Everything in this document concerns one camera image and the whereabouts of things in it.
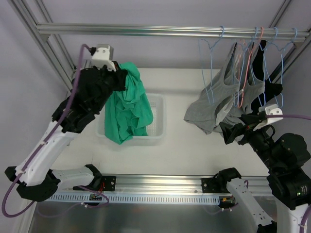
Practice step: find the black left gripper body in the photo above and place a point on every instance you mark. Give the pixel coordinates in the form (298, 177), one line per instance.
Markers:
(112, 79)

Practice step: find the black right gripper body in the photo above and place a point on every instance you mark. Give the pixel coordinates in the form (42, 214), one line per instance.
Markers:
(242, 127)

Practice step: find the grey tank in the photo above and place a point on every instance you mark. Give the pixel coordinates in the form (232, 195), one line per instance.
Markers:
(225, 85)
(253, 92)

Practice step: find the green tank top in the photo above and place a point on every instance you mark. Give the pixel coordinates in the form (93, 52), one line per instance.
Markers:
(127, 113)

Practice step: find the light blue wire hanger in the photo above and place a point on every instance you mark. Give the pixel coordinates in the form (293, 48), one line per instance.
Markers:
(209, 92)

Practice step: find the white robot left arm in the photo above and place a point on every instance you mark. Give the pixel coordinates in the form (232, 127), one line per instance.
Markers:
(36, 180)

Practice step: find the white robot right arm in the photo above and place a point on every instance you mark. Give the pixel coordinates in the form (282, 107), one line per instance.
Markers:
(284, 158)

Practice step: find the black tank top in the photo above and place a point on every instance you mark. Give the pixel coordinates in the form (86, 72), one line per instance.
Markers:
(257, 88)

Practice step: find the white perforated plastic basket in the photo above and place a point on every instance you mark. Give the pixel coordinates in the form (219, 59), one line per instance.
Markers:
(155, 131)

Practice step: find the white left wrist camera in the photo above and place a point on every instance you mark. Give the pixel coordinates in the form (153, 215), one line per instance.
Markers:
(102, 55)

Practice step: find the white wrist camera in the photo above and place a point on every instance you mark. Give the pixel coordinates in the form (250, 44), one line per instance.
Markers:
(269, 112)
(102, 55)

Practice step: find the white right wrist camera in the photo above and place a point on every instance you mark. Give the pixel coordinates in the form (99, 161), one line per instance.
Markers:
(269, 112)

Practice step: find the aluminium frame left posts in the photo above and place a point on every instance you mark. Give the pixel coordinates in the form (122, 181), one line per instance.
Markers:
(50, 45)

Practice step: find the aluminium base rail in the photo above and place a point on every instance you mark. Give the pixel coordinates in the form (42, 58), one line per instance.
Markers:
(177, 184)

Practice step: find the aluminium hanging rail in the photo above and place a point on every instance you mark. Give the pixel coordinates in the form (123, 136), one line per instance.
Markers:
(172, 31)

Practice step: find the white slotted cable duct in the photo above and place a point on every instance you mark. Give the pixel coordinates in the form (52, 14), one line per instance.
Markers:
(135, 198)

